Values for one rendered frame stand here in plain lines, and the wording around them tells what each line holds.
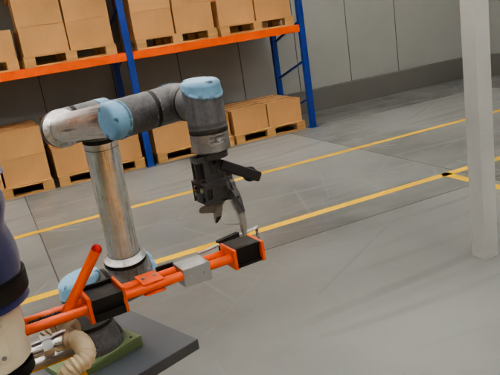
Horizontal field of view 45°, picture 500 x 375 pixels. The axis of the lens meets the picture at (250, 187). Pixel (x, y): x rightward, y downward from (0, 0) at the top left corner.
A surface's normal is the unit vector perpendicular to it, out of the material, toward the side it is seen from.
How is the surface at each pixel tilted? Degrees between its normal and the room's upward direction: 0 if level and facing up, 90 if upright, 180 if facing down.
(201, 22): 90
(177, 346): 0
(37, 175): 90
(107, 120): 92
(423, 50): 90
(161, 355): 0
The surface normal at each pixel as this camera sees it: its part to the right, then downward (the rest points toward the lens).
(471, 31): -0.89, 0.25
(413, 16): 0.42, 0.18
